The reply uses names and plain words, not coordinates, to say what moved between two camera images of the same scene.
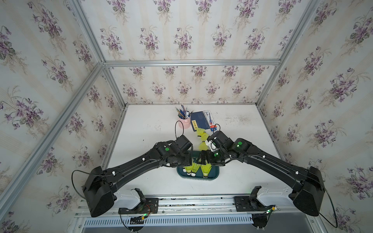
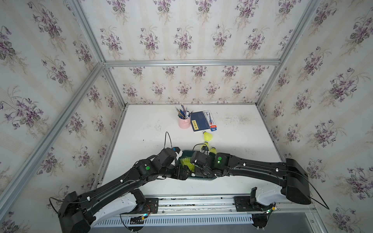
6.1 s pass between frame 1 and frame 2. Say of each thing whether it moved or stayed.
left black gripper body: moved
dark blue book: stayed
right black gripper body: moved
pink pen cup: stayed
